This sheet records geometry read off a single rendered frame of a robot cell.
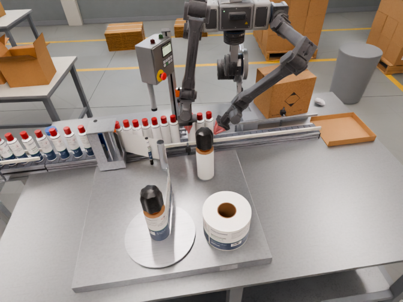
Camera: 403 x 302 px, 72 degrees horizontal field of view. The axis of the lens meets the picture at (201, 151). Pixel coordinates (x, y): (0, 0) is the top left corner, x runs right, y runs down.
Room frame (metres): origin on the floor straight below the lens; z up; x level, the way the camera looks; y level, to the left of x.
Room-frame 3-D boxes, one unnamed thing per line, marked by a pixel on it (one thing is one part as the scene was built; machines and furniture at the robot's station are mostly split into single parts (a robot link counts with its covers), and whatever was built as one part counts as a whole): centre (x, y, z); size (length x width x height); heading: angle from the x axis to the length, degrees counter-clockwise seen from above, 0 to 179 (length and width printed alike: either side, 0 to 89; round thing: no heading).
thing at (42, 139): (1.20, 0.87, 0.98); 0.05 x 0.05 x 0.20
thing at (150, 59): (1.35, 0.20, 1.38); 0.17 x 0.10 x 0.19; 151
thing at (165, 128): (1.27, 0.20, 0.98); 0.05 x 0.05 x 0.20
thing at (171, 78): (1.42, 0.15, 1.16); 0.04 x 0.04 x 0.67; 6
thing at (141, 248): (0.67, 0.20, 0.89); 0.31 x 0.31 x 0.01
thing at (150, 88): (1.36, 0.26, 1.18); 0.04 x 0.04 x 0.21
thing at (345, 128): (1.38, -0.90, 0.85); 0.30 x 0.26 x 0.04; 96
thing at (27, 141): (1.19, 0.95, 0.98); 0.05 x 0.05 x 0.20
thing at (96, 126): (1.14, 0.50, 1.14); 0.14 x 0.11 x 0.01; 96
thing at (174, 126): (1.28, 0.15, 0.98); 0.05 x 0.05 x 0.20
